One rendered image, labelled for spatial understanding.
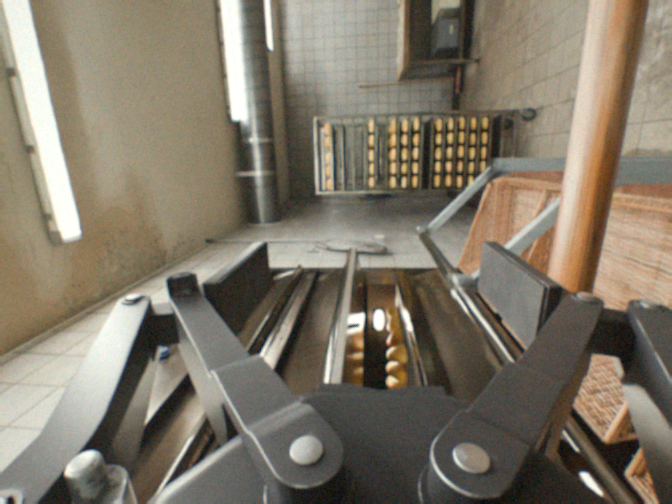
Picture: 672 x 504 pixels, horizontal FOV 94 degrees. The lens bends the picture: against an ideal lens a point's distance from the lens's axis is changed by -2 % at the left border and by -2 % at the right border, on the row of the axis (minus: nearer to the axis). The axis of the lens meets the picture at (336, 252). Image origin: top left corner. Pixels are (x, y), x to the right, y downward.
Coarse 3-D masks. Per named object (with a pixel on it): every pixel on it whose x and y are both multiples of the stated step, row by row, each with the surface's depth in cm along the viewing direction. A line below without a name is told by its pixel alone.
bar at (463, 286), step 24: (504, 168) 100; (528, 168) 100; (552, 168) 99; (624, 168) 54; (648, 168) 54; (552, 216) 58; (432, 240) 96; (528, 240) 60; (456, 288) 62; (480, 312) 51; (504, 336) 44; (504, 360) 40; (576, 432) 28; (576, 456) 26; (600, 456) 26; (600, 480) 24
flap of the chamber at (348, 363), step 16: (352, 256) 160; (352, 272) 137; (352, 288) 123; (352, 304) 113; (352, 320) 105; (352, 336) 98; (336, 352) 82; (352, 352) 92; (336, 368) 75; (352, 368) 87
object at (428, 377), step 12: (396, 276) 180; (408, 288) 156; (408, 300) 143; (408, 312) 132; (408, 324) 129; (420, 324) 123; (420, 336) 114; (420, 348) 107; (420, 360) 101; (432, 360) 101; (420, 372) 100; (432, 372) 95; (432, 384) 90
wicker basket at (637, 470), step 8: (640, 448) 58; (632, 456) 59; (640, 456) 58; (632, 464) 59; (640, 464) 58; (624, 472) 60; (632, 472) 59; (640, 472) 59; (648, 472) 58; (632, 480) 58; (640, 480) 58; (648, 480) 57; (640, 488) 56; (648, 496) 55
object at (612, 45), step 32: (608, 0) 18; (640, 0) 18; (608, 32) 19; (640, 32) 18; (608, 64) 19; (576, 96) 21; (608, 96) 19; (576, 128) 21; (608, 128) 20; (576, 160) 21; (608, 160) 20; (576, 192) 21; (608, 192) 21; (576, 224) 22; (576, 256) 22; (576, 288) 23
